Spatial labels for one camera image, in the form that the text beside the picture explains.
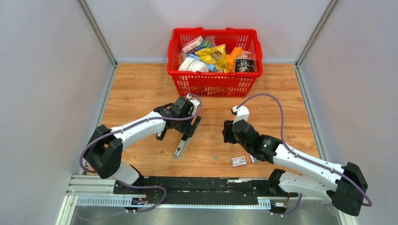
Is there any grey and black stapler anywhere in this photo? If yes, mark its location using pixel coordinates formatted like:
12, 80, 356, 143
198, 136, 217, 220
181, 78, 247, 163
173, 137, 192, 159

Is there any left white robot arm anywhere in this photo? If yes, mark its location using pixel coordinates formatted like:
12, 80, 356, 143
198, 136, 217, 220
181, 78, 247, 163
79, 94, 202, 195

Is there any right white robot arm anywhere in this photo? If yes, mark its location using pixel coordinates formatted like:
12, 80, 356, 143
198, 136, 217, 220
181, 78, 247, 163
222, 120, 368, 217

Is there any red white staple box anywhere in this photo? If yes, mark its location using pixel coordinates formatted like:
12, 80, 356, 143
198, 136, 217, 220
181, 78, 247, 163
230, 156, 247, 167

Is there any red plastic shopping basket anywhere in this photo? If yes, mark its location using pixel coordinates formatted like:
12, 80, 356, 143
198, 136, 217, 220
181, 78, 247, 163
167, 27, 263, 97

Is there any white round package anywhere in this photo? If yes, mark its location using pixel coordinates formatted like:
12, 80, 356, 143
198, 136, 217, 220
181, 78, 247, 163
178, 57, 209, 72

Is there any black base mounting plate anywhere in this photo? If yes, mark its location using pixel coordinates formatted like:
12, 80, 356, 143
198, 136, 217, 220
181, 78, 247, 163
113, 176, 288, 205

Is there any black can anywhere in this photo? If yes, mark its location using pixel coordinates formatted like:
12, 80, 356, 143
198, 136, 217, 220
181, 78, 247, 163
234, 58, 254, 73

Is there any orange package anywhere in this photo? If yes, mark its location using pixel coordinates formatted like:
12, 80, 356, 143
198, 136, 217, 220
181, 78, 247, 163
226, 47, 243, 72

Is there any yellow snack bag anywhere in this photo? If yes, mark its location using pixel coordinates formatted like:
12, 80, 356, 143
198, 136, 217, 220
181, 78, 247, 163
195, 44, 229, 73

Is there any white pink box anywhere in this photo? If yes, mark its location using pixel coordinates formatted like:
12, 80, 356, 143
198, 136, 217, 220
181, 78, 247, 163
182, 36, 204, 53

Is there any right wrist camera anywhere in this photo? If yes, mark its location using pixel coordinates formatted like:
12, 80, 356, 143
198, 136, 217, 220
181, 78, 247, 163
231, 105, 250, 124

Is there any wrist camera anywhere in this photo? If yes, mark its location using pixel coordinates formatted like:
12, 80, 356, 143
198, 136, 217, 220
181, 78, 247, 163
231, 105, 250, 124
186, 94, 200, 116

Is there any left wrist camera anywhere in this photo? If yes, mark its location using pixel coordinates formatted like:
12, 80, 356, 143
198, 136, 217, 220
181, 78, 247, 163
186, 94, 200, 116

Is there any aluminium frame rail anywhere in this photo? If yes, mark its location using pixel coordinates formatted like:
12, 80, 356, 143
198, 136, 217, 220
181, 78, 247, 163
67, 175, 331, 210

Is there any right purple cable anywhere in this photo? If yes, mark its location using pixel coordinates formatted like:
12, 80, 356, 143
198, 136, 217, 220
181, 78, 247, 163
236, 93, 373, 217

